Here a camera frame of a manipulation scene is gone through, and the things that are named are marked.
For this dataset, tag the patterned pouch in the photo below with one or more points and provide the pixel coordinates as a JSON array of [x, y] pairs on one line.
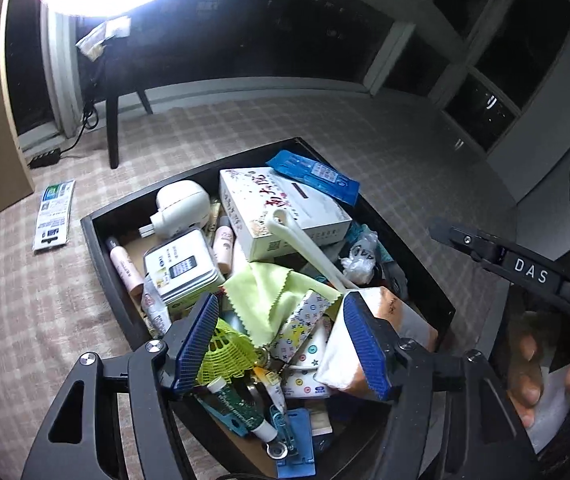
[[300, 320]]

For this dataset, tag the white paper tag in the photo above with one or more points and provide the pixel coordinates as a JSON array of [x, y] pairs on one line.
[[105, 35]]

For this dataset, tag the black pouch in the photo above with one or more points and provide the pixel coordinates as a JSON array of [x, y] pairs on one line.
[[392, 280]]

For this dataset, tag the tin box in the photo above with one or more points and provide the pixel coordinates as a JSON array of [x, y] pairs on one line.
[[180, 265]]

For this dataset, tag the black box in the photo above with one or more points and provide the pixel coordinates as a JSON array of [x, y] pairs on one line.
[[415, 265]]

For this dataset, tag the blue clip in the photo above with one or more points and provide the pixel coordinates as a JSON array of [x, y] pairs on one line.
[[280, 425]]

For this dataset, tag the black power strip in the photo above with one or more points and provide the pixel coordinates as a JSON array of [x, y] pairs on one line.
[[45, 157]]

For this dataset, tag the white shoehorn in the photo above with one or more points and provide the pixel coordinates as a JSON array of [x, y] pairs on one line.
[[310, 255]]

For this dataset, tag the black light stand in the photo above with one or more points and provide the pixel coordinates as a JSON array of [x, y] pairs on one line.
[[112, 130]]

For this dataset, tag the white tissue box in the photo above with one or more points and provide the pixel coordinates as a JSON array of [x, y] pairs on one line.
[[285, 210]]

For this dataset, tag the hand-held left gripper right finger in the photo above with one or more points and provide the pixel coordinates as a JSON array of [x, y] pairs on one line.
[[365, 345]]

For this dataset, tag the blue phone stand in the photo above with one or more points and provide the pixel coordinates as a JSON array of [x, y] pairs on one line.
[[297, 435]]

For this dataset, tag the white plastic bag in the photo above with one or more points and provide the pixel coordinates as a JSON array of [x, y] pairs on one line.
[[360, 260]]

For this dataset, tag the pink tube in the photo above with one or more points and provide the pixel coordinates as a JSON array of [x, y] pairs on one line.
[[224, 245], [125, 265]]

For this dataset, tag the green tube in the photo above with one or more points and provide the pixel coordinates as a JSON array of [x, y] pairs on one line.
[[240, 407]]

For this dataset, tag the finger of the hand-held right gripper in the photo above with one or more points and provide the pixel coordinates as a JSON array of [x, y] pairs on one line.
[[495, 255]]

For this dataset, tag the person's right hand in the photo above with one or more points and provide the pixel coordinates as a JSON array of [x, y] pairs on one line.
[[527, 375]]

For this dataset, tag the white charger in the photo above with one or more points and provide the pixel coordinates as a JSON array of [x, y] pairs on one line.
[[180, 205]]

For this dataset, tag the orange tissue pack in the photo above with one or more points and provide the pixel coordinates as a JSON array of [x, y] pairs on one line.
[[415, 322]]

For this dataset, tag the green cloth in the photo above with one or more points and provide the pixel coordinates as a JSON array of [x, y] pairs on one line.
[[265, 295]]

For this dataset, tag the yellow green shuttlecock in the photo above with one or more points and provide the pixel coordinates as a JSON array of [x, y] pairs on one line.
[[225, 355]]

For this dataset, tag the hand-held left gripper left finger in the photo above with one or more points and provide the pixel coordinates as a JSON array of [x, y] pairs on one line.
[[195, 350]]

